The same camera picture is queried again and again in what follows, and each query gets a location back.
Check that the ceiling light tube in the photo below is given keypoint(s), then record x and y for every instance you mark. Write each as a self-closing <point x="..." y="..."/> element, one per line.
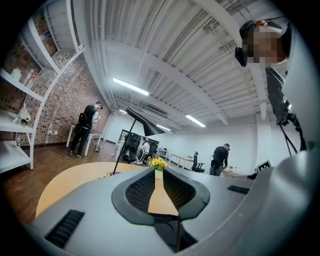
<point x="163" y="127"/>
<point x="130" y="86"/>
<point x="195" y="120"/>
<point x="123" y="111"/>

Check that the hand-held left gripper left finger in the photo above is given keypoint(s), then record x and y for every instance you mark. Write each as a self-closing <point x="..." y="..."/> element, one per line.
<point x="120" y="200"/>

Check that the sunflowers in white pot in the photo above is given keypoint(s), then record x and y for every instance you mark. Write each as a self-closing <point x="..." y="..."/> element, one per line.
<point x="159" y="173"/>

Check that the white skull ornament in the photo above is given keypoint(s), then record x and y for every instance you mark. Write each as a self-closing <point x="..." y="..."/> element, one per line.
<point x="23" y="117"/>

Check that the dark-topped white table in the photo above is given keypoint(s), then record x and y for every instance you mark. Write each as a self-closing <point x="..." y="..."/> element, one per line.
<point x="98" y="132"/>

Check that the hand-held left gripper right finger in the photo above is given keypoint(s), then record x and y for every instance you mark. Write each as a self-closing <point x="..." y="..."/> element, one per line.
<point x="200" y="197"/>

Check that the wooden desk with white legs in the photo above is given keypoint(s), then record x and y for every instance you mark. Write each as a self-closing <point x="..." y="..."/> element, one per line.
<point x="235" y="172"/>

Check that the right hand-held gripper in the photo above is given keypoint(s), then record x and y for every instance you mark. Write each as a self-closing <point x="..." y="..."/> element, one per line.
<point x="264" y="166"/>

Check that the long wooden desk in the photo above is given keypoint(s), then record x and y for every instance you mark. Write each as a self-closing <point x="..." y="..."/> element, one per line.
<point x="180" y="157"/>

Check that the black mesh office chair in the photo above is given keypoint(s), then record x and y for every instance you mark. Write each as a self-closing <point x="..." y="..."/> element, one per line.
<point x="130" y="145"/>

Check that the black head-mounted camera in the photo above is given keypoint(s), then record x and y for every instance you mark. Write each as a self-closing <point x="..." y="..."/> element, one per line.
<point x="241" y="56"/>

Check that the person's head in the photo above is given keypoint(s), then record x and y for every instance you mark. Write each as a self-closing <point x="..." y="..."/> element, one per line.
<point x="265" y="45"/>

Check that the white metal shelf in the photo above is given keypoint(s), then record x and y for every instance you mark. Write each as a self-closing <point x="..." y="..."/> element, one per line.
<point x="15" y="81"/>

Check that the black desk lamp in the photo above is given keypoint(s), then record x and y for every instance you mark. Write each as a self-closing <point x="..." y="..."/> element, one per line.
<point x="150" y="128"/>

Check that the black chest pack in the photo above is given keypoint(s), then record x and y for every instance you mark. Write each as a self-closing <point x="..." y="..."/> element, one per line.
<point x="275" y="92"/>

